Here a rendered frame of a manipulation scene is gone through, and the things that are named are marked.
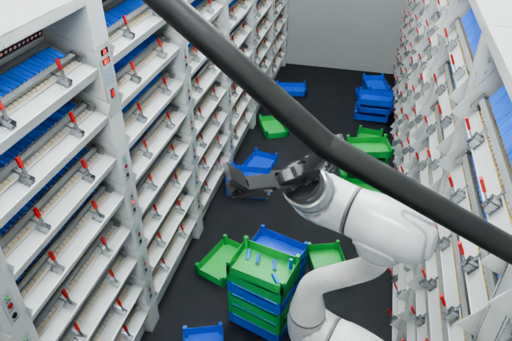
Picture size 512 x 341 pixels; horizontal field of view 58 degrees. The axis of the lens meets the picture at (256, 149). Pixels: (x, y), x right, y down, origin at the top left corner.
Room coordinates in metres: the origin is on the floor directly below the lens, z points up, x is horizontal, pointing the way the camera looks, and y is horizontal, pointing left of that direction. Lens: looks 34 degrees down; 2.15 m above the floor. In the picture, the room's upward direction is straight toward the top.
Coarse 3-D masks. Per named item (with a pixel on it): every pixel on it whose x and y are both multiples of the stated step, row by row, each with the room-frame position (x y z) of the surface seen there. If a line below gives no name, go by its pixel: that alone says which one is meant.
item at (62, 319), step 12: (120, 216) 1.50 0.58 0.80; (120, 228) 1.48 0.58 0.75; (120, 240) 1.42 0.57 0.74; (96, 252) 1.33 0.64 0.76; (84, 264) 1.26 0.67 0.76; (96, 264) 1.28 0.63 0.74; (108, 264) 1.31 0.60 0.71; (84, 276) 1.21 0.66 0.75; (96, 276) 1.22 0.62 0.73; (84, 288) 1.16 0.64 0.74; (60, 300) 1.10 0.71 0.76; (72, 300) 1.11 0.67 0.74; (84, 300) 1.13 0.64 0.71; (60, 312) 1.05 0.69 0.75; (72, 312) 1.06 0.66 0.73; (60, 324) 1.01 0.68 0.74; (48, 336) 0.96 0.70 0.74; (60, 336) 0.99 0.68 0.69
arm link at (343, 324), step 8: (344, 320) 0.81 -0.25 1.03; (336, 328) 0.78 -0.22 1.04; (344, 328) 0.78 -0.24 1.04; (352, 328) 0.78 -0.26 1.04; (360, 328) 0.79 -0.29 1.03; (336, 336) 0.76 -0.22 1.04; (344, 336) 0.75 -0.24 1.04; (352, 336) 0.75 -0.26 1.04; (360, 336) 0.76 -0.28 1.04; (368, 336) 0.76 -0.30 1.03; (376, 336) 0.77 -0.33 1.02
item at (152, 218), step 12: (180, 168) 2.16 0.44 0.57; (192, 168) 2.16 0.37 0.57; (168, 180) 2.01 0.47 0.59; (180, 180) 2.07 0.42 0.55; (168, 192) 1.96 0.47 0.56; (180, 192) 2.01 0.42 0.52; (156, 204) 1.84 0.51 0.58; (168, 204) 1.87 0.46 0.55; (144, 216) 1.72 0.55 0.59; (156, 216) 1.75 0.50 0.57; (144, 228) 1.67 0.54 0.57; (156, 228) 1.69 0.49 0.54
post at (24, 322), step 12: (0, 252) 0.89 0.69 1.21; (0, 264) 0.88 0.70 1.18; (0, 276) 0.87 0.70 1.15; (12, 276) 0.90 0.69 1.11; (0, 288) 0.85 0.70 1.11; (12, 288) 0.88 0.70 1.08; (0, 312) 0.82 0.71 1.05; (24, 312) 0.89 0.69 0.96; (0, 324) 0.81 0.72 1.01; (24, 324) 0.87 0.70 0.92; (12, 336) 0.83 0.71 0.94; (36, 336) 0.89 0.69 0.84
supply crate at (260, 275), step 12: (240, 252) 1.66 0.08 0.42; (252, 252) 1.67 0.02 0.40; (264, 252) 1.66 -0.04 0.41; (276, 252) 1.63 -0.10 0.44; (228, 264) 1.53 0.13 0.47; (240, 264) 1.59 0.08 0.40; (252, 264) 1.59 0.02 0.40; (264, 264) 1.59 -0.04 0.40; (288, 264) 1.59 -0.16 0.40; (240, 276) 1.50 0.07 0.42; (252, 276) 1.47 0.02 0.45; (264, 276) 1.51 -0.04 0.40; (288, 276) 1.51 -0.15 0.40; (276, 288) 1.42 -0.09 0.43
